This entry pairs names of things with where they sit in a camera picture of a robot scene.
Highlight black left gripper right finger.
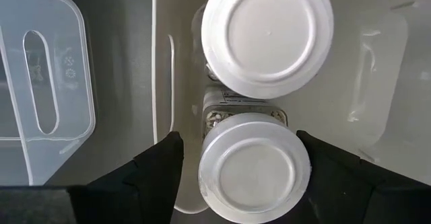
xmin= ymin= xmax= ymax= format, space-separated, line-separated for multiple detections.
xmin=279 ymin=130 xmax=431 ymax=224

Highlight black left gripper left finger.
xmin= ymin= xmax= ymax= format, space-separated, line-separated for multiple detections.
xmin=67 ymin=130 xmax=185 ymax=224

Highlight white-lid bagel seasoning jar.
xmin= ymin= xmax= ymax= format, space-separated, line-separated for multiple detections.
xmin=197 ymin=84 xmax=312 ymax=224

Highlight white cylinders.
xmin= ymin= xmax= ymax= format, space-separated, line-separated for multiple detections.
xmin=191 ymin=0 xmax=335 ymax=100

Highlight lower clear plastic bin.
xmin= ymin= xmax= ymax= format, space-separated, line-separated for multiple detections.
xmin=151 ymin=0 xmax=431 ymax=215

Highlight large clear plastic bin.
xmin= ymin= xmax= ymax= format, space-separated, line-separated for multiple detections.
xmin=0 ymin=0 xmax=96 ymax=187

